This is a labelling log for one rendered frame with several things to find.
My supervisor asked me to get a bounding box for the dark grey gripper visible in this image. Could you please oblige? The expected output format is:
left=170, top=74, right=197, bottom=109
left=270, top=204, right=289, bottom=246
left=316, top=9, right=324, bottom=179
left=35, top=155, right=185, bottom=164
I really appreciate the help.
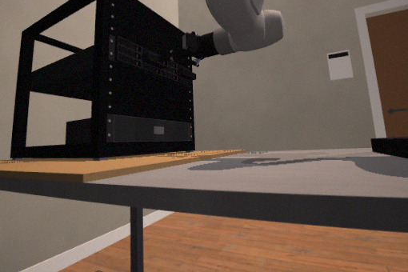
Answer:
left=158, top=32, right=219, bottom=67

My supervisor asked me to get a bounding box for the black metal rack frame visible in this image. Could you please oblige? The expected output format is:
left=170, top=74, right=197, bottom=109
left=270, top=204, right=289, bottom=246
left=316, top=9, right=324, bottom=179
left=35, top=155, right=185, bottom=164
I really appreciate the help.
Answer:
left=10, top=0, right=195, bottom=161

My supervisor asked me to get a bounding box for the tan flat board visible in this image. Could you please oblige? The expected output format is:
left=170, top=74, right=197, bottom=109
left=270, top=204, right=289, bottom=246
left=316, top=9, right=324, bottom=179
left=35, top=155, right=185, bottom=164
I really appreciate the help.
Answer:
left=0, top=150, right=246, bottom=182

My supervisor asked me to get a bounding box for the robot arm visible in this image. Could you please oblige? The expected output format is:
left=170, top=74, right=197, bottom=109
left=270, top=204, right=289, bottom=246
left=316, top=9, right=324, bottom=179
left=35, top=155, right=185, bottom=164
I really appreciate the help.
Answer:
left=182, top=0, right=285, bottom=55

